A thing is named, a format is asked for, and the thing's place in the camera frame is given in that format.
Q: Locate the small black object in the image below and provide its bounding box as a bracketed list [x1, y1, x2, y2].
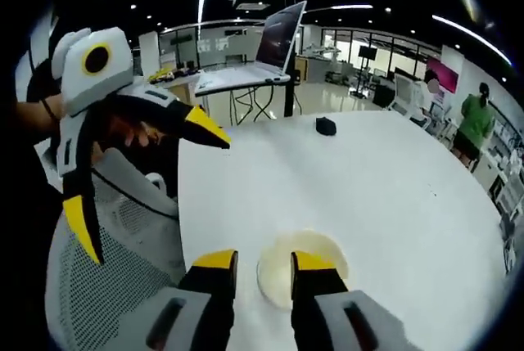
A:
[314, 116, 339, 137]

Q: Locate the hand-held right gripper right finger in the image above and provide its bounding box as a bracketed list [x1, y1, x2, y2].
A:
[289, 250, 414, 351]

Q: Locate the person's left hand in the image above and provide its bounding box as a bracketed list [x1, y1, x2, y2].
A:
[109, 116, 182, 148]

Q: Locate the pink monitor screen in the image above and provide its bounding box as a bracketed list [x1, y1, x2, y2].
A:
[425, 57, 459, 94]

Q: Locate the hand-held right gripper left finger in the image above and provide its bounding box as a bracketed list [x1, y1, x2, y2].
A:
[145, 249, 239, 351]

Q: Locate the black laptop stand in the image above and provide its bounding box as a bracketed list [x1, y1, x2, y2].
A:
[282, 60, 299, 119]

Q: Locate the black monitor on stand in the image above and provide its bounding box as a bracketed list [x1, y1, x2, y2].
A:
[348, 47, 378, 101]

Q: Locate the bundle of black cables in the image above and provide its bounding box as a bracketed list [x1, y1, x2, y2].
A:
[228, 84, 282, 126]

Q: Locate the white swivel chair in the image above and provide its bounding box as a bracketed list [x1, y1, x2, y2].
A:
[387, 72, 427, 119]

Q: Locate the white laptop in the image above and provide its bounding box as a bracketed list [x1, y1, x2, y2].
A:
[193, 0, 309, 97]

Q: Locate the long curved ceiling light strip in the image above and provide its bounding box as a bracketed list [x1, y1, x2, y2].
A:
[431, 14, 513, 66]

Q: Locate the wooden cabinet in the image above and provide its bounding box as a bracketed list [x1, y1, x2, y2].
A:
[294, 56, 309, 83]

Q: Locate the white printed paper cup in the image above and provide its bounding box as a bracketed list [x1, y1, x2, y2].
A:
[256, 227, 350, 312]

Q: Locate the white mesh office chair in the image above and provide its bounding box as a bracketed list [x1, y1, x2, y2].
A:
[44, 148, 190, 351]

